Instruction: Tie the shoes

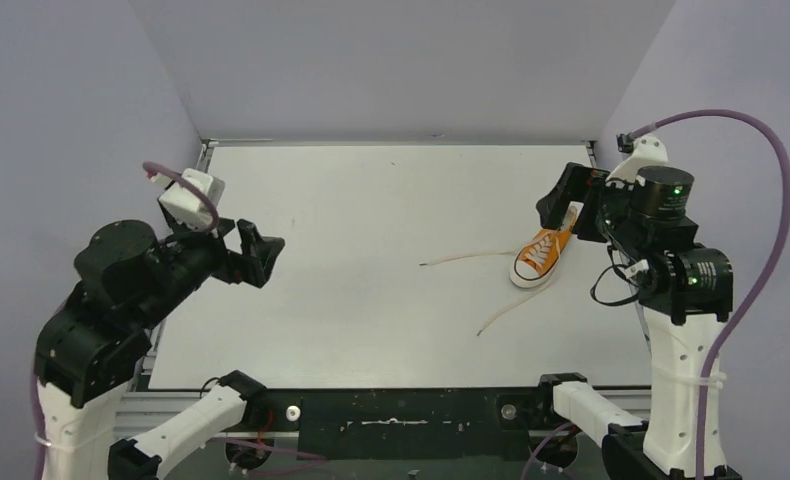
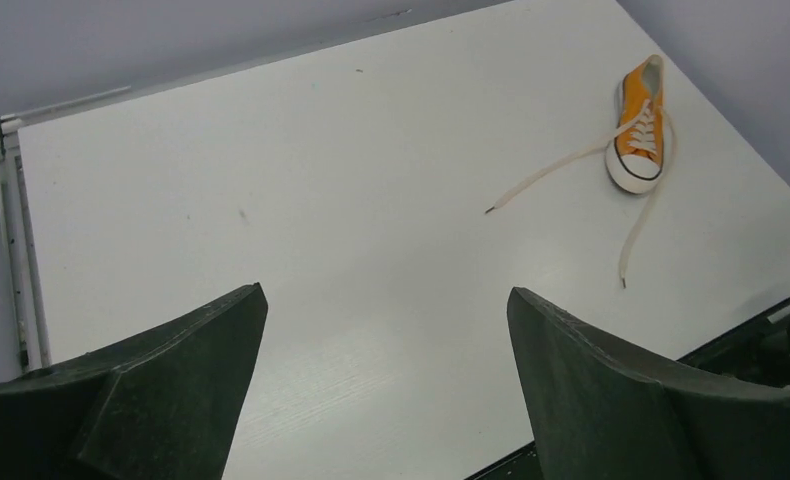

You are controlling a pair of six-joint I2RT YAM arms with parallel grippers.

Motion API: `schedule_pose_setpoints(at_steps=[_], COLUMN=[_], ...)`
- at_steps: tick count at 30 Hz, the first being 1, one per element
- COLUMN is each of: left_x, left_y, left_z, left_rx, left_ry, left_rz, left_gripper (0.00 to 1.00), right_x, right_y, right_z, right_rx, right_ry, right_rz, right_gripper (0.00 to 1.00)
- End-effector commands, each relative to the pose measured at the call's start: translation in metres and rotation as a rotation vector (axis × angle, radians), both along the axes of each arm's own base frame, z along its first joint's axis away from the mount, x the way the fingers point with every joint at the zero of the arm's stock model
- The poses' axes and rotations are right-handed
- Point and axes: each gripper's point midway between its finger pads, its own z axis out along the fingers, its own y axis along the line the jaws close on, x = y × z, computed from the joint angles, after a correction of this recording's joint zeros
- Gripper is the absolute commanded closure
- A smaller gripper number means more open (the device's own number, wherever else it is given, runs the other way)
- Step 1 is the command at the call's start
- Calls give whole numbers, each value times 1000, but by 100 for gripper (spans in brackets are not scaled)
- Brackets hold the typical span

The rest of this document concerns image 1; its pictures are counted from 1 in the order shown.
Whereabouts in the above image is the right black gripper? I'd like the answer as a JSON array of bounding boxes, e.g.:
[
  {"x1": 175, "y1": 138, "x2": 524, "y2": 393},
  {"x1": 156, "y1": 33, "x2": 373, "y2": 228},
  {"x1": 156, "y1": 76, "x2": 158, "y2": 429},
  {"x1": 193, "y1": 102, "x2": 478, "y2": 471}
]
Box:
[{"x1": 535, "y1": 160, "x2": 648, "y2": 253}]

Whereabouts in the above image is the cream shoelace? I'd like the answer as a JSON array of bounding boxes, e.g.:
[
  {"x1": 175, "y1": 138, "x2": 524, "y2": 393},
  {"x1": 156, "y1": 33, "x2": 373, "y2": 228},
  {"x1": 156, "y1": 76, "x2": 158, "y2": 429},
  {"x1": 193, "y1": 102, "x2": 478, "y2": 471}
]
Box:
[{"x1": 418, "y1": 247, "x2": 563, "y2": 338}]

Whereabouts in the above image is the orange canvas sneaker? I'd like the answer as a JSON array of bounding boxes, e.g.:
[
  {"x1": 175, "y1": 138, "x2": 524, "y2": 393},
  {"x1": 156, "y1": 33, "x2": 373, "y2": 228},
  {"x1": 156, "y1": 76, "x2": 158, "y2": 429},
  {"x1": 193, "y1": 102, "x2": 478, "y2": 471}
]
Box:
[{"x1": 510, "y1": 205, "x2": 578, "y2": 290}]

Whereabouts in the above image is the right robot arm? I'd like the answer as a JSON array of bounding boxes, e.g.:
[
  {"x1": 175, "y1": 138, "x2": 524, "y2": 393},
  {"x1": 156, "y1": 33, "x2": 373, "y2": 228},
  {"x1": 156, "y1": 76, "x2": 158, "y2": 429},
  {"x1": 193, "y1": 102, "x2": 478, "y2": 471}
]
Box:
[{"x1": 533, "y1": 163, "x2": 736, "y2": 479}]

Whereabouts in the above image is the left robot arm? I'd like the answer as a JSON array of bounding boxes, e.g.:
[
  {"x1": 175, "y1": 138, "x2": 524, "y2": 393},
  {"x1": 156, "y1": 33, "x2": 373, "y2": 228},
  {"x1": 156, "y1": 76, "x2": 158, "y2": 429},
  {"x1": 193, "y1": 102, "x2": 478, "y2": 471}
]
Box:
[{"x1": 33, "y1": 218, "x2": 285, "y2": 479}]

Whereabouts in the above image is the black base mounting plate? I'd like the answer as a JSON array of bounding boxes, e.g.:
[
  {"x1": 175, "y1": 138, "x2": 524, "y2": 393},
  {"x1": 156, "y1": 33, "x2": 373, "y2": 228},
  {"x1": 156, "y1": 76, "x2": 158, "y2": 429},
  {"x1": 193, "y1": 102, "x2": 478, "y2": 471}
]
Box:
[{"x1": 229, "y1": 386, "x2": 563, "y2": 460}]

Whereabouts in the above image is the aluminium right table rail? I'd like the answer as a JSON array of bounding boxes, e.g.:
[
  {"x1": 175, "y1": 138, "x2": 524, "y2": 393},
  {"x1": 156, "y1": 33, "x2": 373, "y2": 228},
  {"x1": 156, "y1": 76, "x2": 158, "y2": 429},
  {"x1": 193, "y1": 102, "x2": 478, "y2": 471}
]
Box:
[{"x1": 584, "y1": 140, "x2": 598, "y2": 168}]

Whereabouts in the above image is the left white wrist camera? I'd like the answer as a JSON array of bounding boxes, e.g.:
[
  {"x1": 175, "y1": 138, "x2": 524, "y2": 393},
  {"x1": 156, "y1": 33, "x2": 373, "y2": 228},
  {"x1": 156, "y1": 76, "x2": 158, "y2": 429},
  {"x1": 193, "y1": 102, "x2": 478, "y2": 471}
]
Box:
[{"x1": 158, "y1": 168, "x2": 225, "y2": 232}]

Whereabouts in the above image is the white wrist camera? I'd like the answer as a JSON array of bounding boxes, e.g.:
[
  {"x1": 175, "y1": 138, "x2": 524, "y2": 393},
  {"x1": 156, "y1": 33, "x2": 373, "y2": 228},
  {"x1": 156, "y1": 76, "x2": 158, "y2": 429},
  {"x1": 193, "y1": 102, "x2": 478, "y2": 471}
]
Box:
[
  {"x1": 158, "y1": 168, "x2": 225, "y2": 232},
  {"x1": 607, "y1": 134, "x2": 668, "y2": 184}
]

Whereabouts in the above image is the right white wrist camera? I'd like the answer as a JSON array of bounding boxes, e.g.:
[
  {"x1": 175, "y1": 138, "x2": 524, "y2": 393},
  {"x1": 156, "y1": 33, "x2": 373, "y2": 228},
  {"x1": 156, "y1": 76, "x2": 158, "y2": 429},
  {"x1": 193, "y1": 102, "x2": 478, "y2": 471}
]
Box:
[{"x1": 607, "y1": 134, "x2": 668, "y2": 184}]

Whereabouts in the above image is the aluminium front rail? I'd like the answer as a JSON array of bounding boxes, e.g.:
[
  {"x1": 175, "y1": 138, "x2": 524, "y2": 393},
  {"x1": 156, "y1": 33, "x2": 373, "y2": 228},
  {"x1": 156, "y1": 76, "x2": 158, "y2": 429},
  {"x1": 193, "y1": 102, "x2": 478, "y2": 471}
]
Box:
[{"x1": 114, "y1": 389, "x2": 651, "y2": 439}]

